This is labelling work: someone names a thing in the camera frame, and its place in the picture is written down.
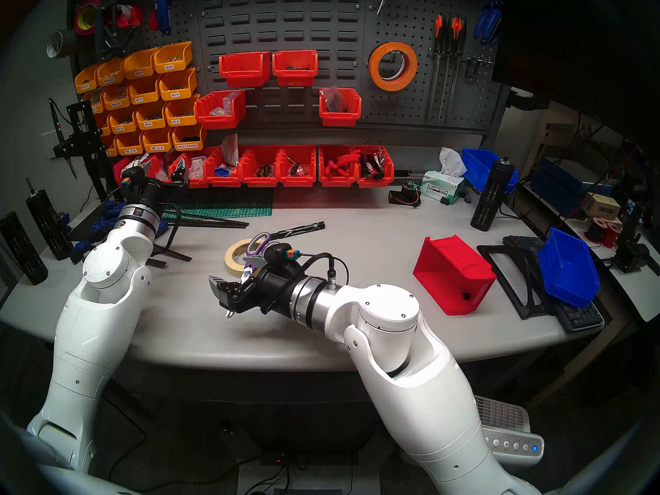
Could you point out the black desktop device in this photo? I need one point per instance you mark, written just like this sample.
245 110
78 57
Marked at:
631 254

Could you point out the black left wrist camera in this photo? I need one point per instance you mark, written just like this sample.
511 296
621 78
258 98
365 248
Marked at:
133 178

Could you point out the black tripod rods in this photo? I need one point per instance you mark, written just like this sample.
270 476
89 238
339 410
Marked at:
216 220

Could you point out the blue plastic storage bin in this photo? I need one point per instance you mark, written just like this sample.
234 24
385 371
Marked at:
567 272
477 164

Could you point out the green cutting mat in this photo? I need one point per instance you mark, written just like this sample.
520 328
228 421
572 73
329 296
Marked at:
232 208

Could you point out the black printed frame part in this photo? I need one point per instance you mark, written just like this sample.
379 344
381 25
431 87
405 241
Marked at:
495 251

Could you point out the black metal fixture stand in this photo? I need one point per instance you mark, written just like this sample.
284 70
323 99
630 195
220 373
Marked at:
85 143

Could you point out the red plastic storage bin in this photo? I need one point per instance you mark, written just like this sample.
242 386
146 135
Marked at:
197 183
117 173
374 183
295 75
219 116
242 68
296 181
448 272
157 164
337 118
221 181
332 181
260 181

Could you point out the white side table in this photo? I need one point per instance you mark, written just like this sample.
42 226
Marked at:
642 293

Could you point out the yellow plastic parts bin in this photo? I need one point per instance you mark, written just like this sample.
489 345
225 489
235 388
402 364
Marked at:
139 63
178 84
96 103
111 72
129 144
104 124
181 111
122 121
157 141
144 91
151 116
189 137
86 81
116 97
172 55
110 147

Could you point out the small cardboard box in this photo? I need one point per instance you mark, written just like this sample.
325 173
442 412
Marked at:
602 208

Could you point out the clear plastic parts bag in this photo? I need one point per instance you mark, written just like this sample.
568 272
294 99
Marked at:
227 107
332 97

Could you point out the pile of blue clamps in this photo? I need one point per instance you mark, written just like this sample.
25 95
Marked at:
105 213

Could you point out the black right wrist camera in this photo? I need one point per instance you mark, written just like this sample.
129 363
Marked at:
281 254

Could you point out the beige masking tape roll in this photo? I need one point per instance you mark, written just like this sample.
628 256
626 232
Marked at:
230 259

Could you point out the dark blue storage bin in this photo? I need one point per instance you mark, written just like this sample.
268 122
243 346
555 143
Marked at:
554 190

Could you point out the white Coway air purifier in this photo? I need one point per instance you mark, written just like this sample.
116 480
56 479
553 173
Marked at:
510 437

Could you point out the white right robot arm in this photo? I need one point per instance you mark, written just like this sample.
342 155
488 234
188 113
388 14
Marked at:
412 396

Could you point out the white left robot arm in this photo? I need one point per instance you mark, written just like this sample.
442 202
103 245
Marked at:
98 313

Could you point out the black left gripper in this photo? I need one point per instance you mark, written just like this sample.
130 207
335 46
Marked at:
162 182

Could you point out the black marker pen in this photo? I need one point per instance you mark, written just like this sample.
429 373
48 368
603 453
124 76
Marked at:
299 230

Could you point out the metal double peg hook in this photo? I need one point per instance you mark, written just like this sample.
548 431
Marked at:
396 55

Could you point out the red white tape roll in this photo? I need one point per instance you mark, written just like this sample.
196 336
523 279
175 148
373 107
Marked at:
131 17

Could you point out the red yellow tape roll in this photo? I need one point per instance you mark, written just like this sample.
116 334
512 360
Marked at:
82 9

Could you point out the black computer monitor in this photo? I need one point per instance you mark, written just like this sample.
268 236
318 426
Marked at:
567 35

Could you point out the black tape roll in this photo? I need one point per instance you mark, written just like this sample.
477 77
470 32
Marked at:
403 75

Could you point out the black computer keyboard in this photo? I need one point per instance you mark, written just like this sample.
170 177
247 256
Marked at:
582 316

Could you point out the Kimtech tissue box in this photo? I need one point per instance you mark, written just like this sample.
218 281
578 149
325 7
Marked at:
446 187

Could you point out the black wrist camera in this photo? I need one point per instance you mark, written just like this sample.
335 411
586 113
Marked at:
133 178
281 254

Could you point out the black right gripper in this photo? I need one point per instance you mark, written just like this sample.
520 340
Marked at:
276 293

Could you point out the grey pegboard back panel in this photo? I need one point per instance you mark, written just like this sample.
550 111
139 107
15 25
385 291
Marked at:
281 30

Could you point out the black battery holder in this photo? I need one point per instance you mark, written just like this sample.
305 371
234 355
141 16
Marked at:
405 196

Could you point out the clear plastic hardware bag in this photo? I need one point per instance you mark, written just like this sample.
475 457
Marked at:
198 166

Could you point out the orange tape roll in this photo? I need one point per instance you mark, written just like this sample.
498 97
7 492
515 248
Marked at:
374 66

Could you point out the black bar clamp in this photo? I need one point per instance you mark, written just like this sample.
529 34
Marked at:
111 40

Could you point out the black cylindrical tool holder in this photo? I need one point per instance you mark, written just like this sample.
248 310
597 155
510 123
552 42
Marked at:
49 226
490 200

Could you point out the grey duct tape roll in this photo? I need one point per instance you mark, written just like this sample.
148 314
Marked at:
64 43

